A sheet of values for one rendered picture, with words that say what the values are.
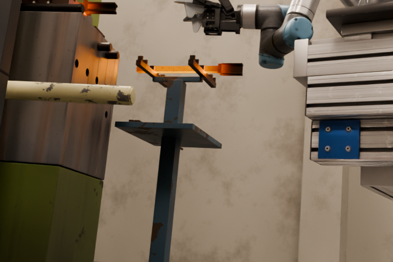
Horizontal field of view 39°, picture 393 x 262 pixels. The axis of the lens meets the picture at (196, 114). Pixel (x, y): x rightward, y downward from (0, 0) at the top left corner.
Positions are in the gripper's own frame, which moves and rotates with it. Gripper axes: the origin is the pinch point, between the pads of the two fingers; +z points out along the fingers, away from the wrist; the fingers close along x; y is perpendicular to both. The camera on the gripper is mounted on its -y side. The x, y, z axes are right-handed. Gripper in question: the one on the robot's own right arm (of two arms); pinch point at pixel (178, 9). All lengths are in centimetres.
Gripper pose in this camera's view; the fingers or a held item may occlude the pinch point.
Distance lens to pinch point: 176.3
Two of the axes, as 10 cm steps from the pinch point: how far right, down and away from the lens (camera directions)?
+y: -0.9, 9.7, -2.1
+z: -9.8, -0.5, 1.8
